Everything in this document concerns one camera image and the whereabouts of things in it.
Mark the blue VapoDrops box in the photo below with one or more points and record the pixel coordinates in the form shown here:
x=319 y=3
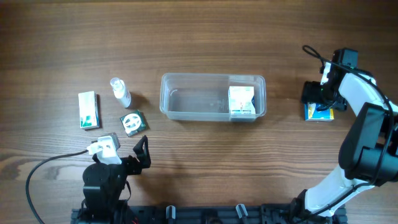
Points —
x=311 y=113

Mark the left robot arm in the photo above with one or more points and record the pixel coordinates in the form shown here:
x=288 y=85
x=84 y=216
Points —
x=107 y=178

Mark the clear plastic container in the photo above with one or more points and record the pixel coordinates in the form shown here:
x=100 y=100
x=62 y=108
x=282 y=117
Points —
x=204 y=96

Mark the white green Panadol box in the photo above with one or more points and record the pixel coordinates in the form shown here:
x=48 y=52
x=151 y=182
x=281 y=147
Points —
x=88 y=110

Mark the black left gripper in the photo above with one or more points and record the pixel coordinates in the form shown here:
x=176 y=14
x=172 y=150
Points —
x=132 y=163

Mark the green Zam-Buk ointment box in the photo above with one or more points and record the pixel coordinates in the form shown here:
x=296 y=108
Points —
x=133 y=123

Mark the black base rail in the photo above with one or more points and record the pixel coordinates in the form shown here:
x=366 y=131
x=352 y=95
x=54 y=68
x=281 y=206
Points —
x=264 y=214

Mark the white medicine box in container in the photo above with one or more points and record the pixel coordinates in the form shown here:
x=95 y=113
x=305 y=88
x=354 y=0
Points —
x=241 y=100

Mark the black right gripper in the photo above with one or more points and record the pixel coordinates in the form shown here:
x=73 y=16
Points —
x=311 y=93

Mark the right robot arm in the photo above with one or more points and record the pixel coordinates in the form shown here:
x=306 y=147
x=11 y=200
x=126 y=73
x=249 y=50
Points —
x=368 y=154

